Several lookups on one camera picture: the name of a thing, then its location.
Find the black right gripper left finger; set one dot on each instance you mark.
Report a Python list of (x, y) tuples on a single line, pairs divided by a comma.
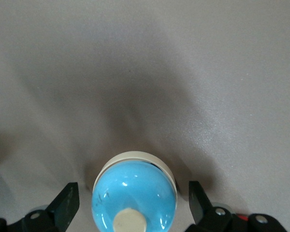
[(62, 207)]

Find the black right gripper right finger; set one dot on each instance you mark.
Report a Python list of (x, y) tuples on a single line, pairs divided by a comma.
[(200, 207)]

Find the blue desk bell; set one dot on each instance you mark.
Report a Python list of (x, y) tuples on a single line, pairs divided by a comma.
[(135, 191)]

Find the red mushroom push button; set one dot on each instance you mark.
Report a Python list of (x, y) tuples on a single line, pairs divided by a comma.
[(242, 217)]

